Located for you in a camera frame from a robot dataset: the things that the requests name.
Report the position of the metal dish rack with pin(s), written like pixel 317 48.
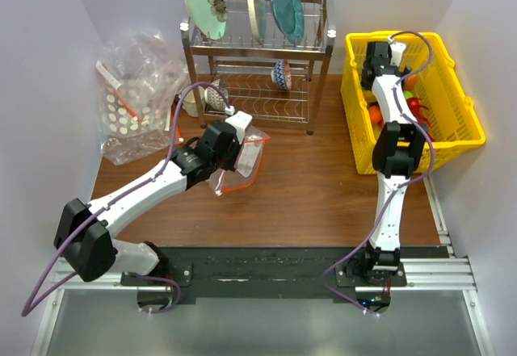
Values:
pixel 246 65

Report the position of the yellow plastic basket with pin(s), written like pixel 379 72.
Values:
pixel 435 96

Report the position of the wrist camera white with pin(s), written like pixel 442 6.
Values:
pixel 240 121
pixel 397 51

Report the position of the cream enamel mug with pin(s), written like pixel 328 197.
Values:
pixel 189 103

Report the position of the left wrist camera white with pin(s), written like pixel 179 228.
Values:
pixel 240 121

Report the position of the red toy lobster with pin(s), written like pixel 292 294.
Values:
pixel 416 108

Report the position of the grey patterned bowl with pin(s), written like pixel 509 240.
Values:
pixel 213 98

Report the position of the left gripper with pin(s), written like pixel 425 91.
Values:
pixel 236 148

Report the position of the orange toy fruit back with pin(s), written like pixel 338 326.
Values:
pixel 409 83

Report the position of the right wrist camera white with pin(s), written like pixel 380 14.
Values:
pixel 397 51

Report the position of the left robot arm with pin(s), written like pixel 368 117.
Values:
pixel 86 234

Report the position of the pile of clear zip bags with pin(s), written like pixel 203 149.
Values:
pixel 141 75

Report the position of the toy orange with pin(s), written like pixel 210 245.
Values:
pixel 375 115

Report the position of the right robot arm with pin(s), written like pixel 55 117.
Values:
pixel 395 157

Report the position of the blue patterned bowl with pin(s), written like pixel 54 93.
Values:
pixel 281 75

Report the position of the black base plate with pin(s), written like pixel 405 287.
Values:
pixel 270 273

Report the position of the mint green floral plate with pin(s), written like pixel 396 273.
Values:
pixel 210 16

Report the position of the teal blue plate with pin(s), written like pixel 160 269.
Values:
pixel 289 18

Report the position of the clear zip bag orange zipper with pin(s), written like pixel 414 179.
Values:
pixel 248 165

